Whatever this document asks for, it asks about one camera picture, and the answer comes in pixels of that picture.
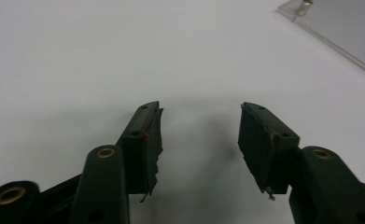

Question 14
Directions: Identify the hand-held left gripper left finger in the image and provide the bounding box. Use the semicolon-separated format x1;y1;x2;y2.
68;100;164;224

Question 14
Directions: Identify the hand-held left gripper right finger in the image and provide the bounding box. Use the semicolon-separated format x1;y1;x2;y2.
237;101;365;224

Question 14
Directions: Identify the clear acrylic photo frame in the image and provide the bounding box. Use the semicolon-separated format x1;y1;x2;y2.
276;0;365;81

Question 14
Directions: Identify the metal frame standoff screw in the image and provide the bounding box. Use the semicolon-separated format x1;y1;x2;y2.
296;0;314;18

